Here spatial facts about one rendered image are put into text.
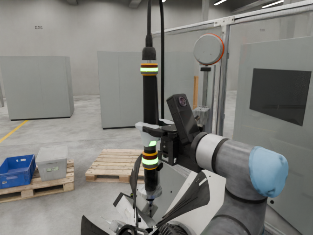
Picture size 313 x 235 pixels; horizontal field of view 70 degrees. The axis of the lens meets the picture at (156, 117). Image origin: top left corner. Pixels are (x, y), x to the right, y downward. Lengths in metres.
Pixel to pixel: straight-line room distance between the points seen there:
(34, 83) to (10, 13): 6.17
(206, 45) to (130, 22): 11.72
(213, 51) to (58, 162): 2.83
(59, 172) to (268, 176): 3.39
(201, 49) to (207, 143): 0.85
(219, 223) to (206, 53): 0.97
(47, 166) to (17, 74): 4.80
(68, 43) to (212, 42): 11.80
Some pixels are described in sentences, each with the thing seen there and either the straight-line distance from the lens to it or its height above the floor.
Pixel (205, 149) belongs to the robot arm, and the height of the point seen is 1.66.
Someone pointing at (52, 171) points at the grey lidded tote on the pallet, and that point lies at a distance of 3.63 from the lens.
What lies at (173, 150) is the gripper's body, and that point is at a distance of 0.51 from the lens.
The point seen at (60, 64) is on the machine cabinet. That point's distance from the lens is 7.67.
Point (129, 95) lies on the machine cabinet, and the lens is 6.11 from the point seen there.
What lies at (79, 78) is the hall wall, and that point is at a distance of 12.76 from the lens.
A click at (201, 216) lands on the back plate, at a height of 1.20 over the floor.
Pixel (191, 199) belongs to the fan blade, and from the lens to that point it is 0.76.
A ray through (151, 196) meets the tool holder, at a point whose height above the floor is 1.46.
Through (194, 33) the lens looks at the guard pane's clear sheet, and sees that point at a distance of 1.57.
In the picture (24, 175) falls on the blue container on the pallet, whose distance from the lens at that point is 3.67.
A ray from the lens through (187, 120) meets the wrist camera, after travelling 0.50.
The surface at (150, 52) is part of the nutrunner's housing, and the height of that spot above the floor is 1.84.
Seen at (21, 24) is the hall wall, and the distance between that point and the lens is 13.32.
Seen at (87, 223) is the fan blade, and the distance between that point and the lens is 1.13.
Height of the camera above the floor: 1.83
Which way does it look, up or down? 14 degrees down
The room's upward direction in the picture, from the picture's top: straight up
